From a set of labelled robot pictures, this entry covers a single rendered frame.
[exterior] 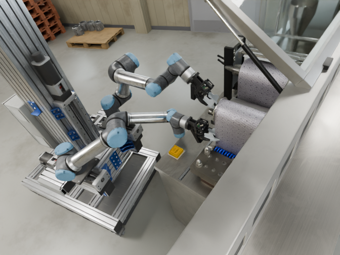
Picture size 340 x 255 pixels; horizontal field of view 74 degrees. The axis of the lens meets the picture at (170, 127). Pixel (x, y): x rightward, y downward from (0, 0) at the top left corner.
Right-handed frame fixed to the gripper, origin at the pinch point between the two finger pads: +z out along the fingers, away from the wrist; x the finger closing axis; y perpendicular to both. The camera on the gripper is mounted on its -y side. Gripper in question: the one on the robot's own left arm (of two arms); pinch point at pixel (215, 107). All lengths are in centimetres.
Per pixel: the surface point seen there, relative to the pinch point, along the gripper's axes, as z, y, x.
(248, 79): 1.3, 14.9, 15.7
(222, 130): 10.8, 1.1, -8.1
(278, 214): 25, 46, -47
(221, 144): 18.3, -9.0, -8.1
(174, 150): 4.7, -37.3, -18.3
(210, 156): 18.7, -12.5, -16.2
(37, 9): -406, -401, 146
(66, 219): -11, -170, -97
